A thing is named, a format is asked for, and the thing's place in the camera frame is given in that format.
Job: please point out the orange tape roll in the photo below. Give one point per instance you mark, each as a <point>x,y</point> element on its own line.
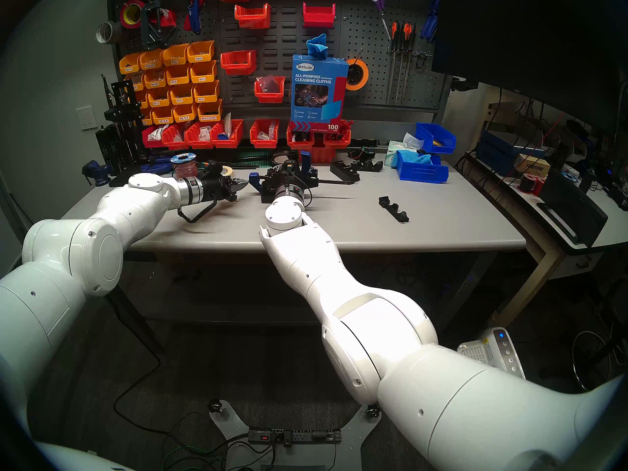
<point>358,62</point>

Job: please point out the brown cardboard box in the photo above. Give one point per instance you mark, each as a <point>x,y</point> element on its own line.
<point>532,167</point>

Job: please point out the black monitor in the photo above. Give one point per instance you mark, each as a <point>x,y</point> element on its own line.
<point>530,33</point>

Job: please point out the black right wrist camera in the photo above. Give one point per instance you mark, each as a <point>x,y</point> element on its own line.
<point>290,167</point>

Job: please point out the small blue vise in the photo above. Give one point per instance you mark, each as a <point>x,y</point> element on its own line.
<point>95,173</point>

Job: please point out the black notched printed block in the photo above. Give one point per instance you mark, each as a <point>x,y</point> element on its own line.
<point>343,173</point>

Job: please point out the black stepped printed piece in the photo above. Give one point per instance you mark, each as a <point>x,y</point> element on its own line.
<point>265,195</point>

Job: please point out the blue bar clamp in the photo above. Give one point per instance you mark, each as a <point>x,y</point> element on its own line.
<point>255,180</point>

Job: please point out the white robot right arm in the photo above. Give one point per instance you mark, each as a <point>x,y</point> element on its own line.
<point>417,377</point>

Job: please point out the black floor power strip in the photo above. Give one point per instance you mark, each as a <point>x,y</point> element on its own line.
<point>294,435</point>

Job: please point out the green white tissue box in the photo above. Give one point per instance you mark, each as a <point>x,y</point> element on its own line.
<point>392,153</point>

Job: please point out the black stool base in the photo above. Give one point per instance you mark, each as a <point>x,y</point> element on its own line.
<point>613,347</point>

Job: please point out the red nested bins stack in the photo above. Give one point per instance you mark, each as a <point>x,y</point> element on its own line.
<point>324,156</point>

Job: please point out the black press stand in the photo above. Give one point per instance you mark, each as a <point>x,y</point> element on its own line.
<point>120,131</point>

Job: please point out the light blue folded cloth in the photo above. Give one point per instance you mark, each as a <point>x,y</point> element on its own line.
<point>417,158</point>

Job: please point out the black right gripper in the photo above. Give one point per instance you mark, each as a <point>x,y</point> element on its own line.
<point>292,180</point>

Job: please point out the dark blue crate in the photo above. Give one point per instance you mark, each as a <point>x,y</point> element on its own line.
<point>495,153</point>

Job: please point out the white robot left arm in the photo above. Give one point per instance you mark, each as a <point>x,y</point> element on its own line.
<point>64,264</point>

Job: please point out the blue microfiber cloth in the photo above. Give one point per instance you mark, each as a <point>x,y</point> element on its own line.
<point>316,45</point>

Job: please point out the blue storage bin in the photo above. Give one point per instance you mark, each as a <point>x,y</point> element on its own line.
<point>422,173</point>
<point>444,145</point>

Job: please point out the red yellow tape roll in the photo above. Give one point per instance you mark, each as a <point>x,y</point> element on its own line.
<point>125,11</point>

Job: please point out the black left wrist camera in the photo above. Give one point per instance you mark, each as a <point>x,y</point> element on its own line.
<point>211,167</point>

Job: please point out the black lumpy printed part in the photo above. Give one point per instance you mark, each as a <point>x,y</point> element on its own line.
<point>373,166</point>

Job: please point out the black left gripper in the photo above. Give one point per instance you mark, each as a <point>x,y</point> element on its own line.
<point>218,186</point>

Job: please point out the grey duct tape roll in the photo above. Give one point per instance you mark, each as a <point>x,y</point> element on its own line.
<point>113,29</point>

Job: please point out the black tape roll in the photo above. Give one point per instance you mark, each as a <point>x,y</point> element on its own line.
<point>282,157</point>

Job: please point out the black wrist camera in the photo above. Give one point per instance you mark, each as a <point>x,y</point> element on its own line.
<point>290,167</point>
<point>211,167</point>

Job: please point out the black printed bracket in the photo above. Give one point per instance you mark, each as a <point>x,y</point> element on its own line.
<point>393,210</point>

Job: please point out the white wall switch plate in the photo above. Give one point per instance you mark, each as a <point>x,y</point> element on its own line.
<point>88,118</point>

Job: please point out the orange storage bin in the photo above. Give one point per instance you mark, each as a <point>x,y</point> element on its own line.
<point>206,92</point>
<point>200,53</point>
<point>210,112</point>
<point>130,64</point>
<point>185,114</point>
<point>203,72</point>
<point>178,76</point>
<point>142,99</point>
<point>154,79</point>
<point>162,116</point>
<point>147,117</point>
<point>151,60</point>
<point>181,95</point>
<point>158,98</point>
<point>175,56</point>
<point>137,82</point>

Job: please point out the white air purifier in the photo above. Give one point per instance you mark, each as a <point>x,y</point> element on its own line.
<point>500,350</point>

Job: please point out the black keyboard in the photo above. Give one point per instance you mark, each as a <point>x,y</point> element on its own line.
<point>571,205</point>

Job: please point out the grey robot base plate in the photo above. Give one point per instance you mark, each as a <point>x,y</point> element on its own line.
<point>230,426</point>

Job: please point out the black module green circuit board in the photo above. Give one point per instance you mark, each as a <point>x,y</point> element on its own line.
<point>363,153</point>

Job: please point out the green cutting mat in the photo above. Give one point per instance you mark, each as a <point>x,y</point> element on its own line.
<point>255,157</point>

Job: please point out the side desk with beige legs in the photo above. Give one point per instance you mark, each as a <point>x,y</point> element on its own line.
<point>613,229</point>

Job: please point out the dark grey clamp tool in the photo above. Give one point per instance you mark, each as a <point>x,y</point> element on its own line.
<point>151,21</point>

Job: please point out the white paper packet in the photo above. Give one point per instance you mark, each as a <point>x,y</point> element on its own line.
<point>228,124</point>

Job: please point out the metal hanging hook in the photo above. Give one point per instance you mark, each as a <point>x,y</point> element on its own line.
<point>423,58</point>

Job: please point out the dark grey tool wall panel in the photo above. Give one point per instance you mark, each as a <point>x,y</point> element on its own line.
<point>294,38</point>

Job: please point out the blue cleaning cloths box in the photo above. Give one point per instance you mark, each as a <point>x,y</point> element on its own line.
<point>316,97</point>

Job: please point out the blue red hand tool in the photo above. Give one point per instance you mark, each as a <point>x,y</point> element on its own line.
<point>194,9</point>

